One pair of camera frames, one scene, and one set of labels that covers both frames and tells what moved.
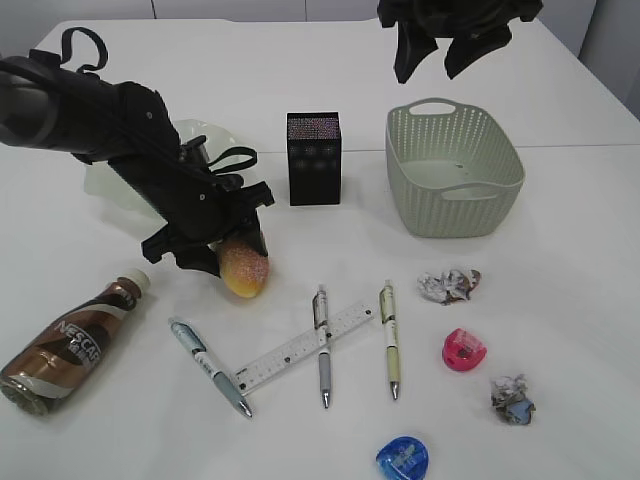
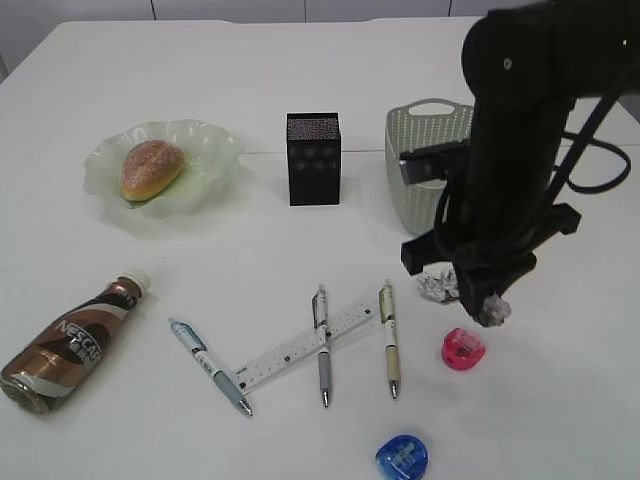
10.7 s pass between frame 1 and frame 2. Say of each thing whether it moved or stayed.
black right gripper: moved
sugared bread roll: moved
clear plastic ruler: stayed
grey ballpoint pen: stayed
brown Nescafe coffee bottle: stayed
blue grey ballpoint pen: stayed
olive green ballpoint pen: stayed
